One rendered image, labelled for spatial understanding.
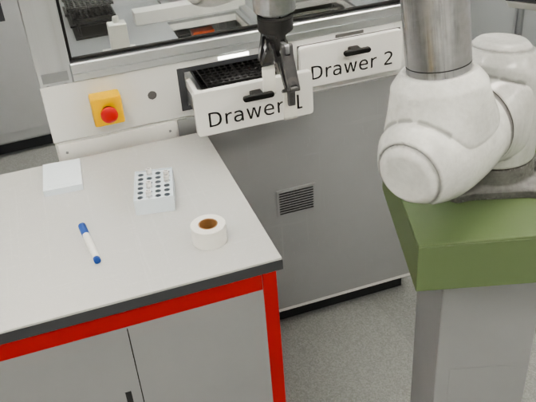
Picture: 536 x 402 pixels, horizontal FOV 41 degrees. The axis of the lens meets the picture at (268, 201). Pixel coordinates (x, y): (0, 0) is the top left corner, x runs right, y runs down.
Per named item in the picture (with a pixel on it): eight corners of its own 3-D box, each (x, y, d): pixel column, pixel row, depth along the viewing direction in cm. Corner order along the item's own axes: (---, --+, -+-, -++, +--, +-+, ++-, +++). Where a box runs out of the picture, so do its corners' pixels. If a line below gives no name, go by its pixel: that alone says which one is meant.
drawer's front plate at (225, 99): (313, 112, 174) (312, 70, 168) (199, 137, 167) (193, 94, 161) (310, 110, 175) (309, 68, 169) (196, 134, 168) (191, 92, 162)
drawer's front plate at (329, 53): (401, 68, 193) (403, 29, 187) (301, 89, 186) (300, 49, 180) (398, 66, 194) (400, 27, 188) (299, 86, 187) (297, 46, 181)
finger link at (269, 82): (262, 68, 160) (261, 67, 161) (264, 96, 164) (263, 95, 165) (274, 65, 161) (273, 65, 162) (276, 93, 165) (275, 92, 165)
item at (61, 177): (84, 189, 161) (82, 183, 160) (44, 197, 160) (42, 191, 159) (80, 163, 172) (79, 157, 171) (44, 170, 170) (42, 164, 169)
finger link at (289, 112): (295, 86, 151) (296, 88, 150) (296, 116, 154) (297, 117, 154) (281, 89, 150) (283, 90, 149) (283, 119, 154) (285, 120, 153)
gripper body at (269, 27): (298, 15, 145) (300, 57, 150) (284, 3, 152) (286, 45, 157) (264, 21, 143) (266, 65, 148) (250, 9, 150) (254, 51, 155)
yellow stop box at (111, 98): (126, 123, 171) (120, 96, 167) (96, 129, 169) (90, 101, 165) (123, 115, 175) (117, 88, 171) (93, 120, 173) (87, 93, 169)
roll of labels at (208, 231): (187, 238, 143) (184, 221, 141) (218, 226, 146) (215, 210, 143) (201, 255, 138) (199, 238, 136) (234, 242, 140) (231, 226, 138)
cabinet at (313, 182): (417, 289, 241) (431, 66, 197) (115, 376, 216) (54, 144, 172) (311, 161, 317) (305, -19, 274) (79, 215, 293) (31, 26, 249)
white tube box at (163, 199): (175, 210, 152) (173, 195, 149) (135, 215, 151) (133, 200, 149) (174, 181, 162) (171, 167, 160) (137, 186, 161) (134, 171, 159)
